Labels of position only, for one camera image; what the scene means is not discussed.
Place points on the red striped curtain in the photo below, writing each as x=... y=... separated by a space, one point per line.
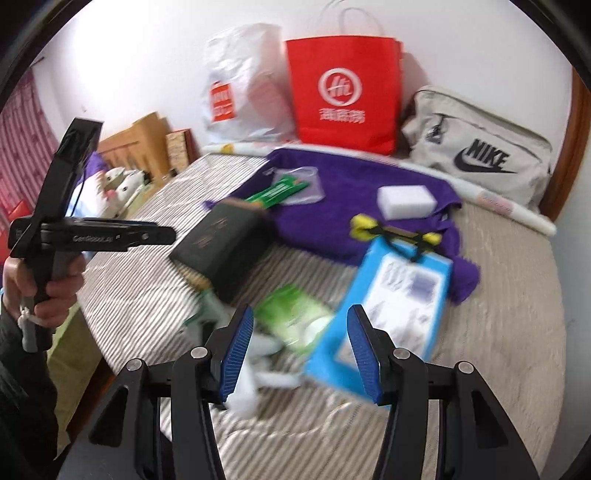
x=23 y=138

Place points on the blue tissue packet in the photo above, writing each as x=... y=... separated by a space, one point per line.
x=397 y=286

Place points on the purple plush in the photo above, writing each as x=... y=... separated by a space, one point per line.
x=94 y=166

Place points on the person's left forearm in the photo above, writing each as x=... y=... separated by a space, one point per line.
x=23 y=406

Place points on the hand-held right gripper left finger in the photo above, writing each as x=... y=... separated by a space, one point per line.
x=238 y=350

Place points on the brown wooden door frame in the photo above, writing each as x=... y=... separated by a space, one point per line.
x=568 y=147

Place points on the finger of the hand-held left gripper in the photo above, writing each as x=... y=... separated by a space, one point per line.
x=152 y=236

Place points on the red paper bag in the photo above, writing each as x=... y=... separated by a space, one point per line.
x=346 y=92

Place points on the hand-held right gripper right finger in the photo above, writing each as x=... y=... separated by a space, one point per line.
x=364 y=355

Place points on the yellow black clip tool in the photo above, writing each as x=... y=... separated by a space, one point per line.
x=362 y=227

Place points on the white glove with mint cuff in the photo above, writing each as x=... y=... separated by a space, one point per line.
x=244 y=392

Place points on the wooden headboard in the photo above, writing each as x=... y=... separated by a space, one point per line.
x=138 y=138

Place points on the dark tea tin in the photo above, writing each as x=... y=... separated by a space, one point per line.
x=217 y=244

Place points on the red cushion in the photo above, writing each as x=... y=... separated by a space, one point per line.
x=11 y=212

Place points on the white printed paper roll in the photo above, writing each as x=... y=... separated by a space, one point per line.
x=503 y=203

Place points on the green wet wipes packet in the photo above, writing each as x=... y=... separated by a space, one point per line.
x=295 y=314

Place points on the person's left hand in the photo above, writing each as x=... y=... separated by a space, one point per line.
x=64 y=300

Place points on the grey waist bag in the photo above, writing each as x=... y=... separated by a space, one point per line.
x=480 y=152

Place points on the green bed sheet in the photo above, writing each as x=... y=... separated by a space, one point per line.
x=74 y=355

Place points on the purple towel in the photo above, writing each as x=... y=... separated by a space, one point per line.
x=351 y=184

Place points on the white plastic shopping bag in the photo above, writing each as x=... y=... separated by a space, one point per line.
x=244 y=87

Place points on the striped mattress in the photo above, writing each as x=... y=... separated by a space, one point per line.
x=498 y=300

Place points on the patterned notebook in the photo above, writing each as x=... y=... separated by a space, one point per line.
x=178 y=147

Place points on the white sponge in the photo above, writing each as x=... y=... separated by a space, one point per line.
x=406 y=199

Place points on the plush toys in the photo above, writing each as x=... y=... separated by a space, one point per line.
x=120 y=184

